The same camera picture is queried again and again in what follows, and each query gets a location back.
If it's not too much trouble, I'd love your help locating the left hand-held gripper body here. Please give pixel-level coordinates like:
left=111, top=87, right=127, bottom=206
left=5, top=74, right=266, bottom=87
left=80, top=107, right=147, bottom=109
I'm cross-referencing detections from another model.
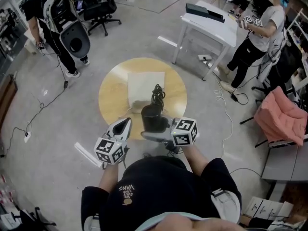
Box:
left=93, top=131, right=130, bottom=165

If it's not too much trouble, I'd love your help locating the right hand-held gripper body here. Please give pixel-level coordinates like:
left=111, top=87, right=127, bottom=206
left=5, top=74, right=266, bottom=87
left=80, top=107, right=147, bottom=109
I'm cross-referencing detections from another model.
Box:
left=165, top=118, right=200, bottom=154

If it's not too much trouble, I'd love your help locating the black power adapter with cable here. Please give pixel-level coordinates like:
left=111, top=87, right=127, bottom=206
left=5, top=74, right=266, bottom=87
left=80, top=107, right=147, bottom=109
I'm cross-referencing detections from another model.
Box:
left=141, top=84, right=169, bottom=132

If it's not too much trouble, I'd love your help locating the white cloth drawstring bag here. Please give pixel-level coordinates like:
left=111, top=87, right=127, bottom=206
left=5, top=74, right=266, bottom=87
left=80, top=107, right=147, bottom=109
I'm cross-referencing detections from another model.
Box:
left=127, top=71, right=166, bottom=113

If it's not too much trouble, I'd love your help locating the person's left forearm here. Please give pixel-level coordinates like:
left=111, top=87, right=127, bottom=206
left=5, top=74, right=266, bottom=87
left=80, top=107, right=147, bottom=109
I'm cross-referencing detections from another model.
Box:
left=97, top=162, right=120, bottom=192

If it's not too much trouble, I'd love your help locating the person's right forearm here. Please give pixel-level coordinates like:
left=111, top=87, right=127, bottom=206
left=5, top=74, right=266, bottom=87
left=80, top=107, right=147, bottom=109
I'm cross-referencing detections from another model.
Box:
left=182, top=144, right=210, bottom=177

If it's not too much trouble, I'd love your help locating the round wooden table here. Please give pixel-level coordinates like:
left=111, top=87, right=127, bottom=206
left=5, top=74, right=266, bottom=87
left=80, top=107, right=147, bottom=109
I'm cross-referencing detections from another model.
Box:
left=98, top=57, right=188, bottom=141

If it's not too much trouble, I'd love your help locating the person's black t-shirt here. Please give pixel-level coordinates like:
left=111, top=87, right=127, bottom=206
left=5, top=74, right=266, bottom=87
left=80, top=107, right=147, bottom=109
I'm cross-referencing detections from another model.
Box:
left=80, top=155, right=243, bottom=231

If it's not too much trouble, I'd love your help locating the black-legged chair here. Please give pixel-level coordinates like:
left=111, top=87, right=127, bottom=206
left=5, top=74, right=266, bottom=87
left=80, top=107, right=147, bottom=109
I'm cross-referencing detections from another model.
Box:
left=239, top=85, right=308, bottom=149

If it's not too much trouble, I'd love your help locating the person's light blue face mask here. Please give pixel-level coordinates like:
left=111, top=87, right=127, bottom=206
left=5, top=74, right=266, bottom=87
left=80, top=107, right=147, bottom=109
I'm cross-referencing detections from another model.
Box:
left=136, top=212, right=206, bottom=231

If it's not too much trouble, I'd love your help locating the pink cloth on chair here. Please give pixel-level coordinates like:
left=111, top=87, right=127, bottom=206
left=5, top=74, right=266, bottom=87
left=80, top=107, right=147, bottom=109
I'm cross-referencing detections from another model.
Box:
left=254, top=85, right=308, bottom=146

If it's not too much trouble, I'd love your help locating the black chair base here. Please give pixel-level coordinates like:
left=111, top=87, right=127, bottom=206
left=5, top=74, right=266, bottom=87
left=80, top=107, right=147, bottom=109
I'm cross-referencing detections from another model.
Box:
left=18, top=206, right=57, bottom=231

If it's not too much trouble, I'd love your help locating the white cardboard box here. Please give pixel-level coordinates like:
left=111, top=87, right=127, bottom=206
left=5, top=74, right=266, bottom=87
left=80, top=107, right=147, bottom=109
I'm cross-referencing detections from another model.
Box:
left=276, top=201, right=294, bottom=220
left=257, top=199, right=283, bottom=220
left=243, top=196, right=264, bottom=218

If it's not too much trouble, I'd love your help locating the grey desk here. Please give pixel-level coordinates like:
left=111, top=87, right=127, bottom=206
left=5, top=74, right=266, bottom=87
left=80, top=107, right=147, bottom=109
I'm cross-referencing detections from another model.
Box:
left=261, top=138, right=308, bottom=202

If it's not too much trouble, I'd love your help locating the white desk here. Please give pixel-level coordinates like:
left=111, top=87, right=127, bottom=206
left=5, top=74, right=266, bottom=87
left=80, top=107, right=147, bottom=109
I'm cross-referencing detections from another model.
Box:
left=171, top=0, right=239, bottom=81

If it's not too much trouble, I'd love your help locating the wooden step platform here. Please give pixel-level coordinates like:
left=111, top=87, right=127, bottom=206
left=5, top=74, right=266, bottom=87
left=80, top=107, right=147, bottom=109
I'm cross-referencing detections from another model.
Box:
left=0, top=74, right=19, bottom=129

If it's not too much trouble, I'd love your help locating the long black box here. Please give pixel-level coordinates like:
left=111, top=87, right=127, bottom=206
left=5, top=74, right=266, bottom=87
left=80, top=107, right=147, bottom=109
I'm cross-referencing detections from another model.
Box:
left=185, top=3, right=226, bottom=23

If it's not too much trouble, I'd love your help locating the white metal shelf rack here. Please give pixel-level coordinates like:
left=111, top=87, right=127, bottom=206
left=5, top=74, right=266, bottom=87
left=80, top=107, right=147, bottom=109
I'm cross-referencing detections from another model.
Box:
left=285, top=8, right=308, bottom=93

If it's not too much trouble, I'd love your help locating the white floor cable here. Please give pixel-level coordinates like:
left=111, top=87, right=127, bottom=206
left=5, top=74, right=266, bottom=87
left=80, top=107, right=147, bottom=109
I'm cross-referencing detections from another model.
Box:
left=213, top=75, right=262, bottom=178

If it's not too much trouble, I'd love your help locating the black floor cable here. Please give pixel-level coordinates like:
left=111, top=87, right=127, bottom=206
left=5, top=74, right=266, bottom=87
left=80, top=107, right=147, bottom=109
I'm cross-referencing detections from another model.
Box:
left=0, top=56, right=69, bottom=158
left=231, top=92, right=248, bottom=105

